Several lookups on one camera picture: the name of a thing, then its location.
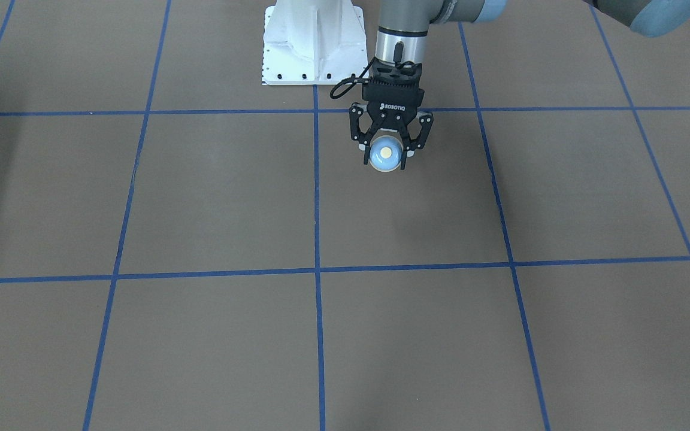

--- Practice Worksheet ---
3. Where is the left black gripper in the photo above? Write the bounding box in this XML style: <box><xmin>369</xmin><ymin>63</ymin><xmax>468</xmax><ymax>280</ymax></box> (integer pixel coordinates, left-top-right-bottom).
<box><xmin>349</xmin><ymin>61</ymin><xmax>434</xmax><ymax>170</ymax></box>

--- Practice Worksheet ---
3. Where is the light blue call bell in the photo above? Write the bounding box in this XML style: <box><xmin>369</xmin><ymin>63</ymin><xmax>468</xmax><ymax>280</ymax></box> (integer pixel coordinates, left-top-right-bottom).
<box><xmin>367</xmin><ymin>135</ymin><xmax>403</xmax><ymax>172</ymax></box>

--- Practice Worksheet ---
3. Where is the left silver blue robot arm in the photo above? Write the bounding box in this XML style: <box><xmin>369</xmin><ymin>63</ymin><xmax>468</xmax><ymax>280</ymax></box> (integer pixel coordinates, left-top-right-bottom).
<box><xmin>329</xmin><ymin>1</ymin><xmax>507</xmax><ymax>172</ymax></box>

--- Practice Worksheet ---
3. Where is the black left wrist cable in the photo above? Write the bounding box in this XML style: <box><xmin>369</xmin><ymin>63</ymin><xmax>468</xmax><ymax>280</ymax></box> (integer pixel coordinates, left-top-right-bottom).
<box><xmin>329</xmin><ymin>57</ymin><xmax>378</xmax><ymax>101</ymax></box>

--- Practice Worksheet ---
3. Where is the white camera stand pedestal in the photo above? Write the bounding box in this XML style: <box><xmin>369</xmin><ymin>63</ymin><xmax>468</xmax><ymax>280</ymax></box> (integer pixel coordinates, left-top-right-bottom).
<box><xmin>261</xmin><ymin>1</ymin><xmax>368</xmax><ymax>86</ymax></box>

